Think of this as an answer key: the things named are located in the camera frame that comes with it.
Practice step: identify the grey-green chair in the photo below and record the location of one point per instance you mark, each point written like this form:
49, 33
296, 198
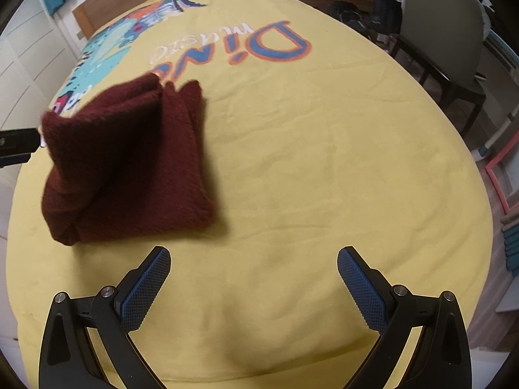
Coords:
442, 28

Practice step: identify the pink frame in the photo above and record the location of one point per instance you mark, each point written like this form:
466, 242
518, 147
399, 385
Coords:
496, 188

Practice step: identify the maroon knit garment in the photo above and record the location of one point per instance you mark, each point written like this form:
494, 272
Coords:
133, 170

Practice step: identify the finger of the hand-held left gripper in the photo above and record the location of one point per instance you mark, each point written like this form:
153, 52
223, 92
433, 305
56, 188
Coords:
18, 142
12, 161

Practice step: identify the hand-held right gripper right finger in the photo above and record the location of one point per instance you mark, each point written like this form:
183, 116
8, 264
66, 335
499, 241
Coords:
365, 293

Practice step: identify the dark tote bag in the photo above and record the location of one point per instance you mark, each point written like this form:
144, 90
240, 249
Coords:
385, 12

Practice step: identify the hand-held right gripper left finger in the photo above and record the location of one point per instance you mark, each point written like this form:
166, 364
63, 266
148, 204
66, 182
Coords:
144, 291

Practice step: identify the black bag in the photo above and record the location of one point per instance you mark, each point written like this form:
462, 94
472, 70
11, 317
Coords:
348, 16

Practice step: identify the yellow printed blanket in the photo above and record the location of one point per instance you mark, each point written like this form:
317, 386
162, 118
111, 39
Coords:
304, 170

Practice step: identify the stack of folded cloths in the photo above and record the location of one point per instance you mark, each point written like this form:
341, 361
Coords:
511, 247

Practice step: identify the white wardrobe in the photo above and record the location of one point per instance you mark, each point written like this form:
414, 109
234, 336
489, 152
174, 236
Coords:
24, 69

